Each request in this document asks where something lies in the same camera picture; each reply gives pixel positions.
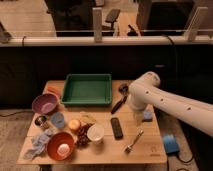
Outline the white object in bowl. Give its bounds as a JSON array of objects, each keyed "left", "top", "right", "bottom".
[{"left": 57, "top": 144, "right": 70, "bottom": 156}]

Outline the purple bowl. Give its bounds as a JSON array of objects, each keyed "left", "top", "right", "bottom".
[{"left": 32, "top": 93, "right": 58, "bottom": 114}]

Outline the yellow banana peel item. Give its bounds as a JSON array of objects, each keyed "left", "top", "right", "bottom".
[{"left": 80, "top": 113, "right": 96, "bottom": 124}]

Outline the blue crumpled cloth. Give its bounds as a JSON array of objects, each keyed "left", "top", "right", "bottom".
[{"left": 23, "top": 129, "right": 53, "bottom": 160}]

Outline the white cup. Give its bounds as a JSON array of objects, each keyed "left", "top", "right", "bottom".
[{"left": 87, "top": 124, "right": 104, "bottom": 144}]

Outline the blue sponge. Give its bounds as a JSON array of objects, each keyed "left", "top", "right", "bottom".
[{"left": 143, "top": 111, "right": 153, "bottom": 122}]

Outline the bunch of dark grapes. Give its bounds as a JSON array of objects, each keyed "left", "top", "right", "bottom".
[{"left": 76, "top": 124, "right": 91, "bottom": 148}]

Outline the orange carrot toy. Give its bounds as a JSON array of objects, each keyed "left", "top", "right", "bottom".
[{"left": 47, "top": 87, "right": 61, "bottom": 98}]

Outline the blue box on floor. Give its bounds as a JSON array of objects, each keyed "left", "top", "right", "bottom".
[{"left": 163, "top": 135, "right": 179, "bottom": 154}]

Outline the green plastic tray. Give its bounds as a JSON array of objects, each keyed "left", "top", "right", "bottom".
[{"left": 61, "top": 74, "right": 112, "bottom": 107}]

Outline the blue plastic cup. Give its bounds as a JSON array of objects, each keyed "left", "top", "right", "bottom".
[{"left": 50, "top": 112, "right": 65, "bottom": 129}]

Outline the black office chair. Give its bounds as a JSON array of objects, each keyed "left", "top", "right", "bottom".
[{"left": 102, "top": 9, "right": 120, "bottom": 30}]

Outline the black remote control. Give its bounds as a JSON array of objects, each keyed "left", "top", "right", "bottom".
[{"left": 110, "top": 117, "right": 123, "bottom": 140}]

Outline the orange bowl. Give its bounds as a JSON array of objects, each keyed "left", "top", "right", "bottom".
[{"left": 46, "top": 132, "right": 74, "bottom": 161}]

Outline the small metal can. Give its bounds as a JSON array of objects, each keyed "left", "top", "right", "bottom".
[{"left": 34, "top": 116, "right": 49, "bottom": 130}]

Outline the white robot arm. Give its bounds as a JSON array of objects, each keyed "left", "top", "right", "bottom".
[{"left": 128, "top": 71, "right": 213, "bottom": 137}]

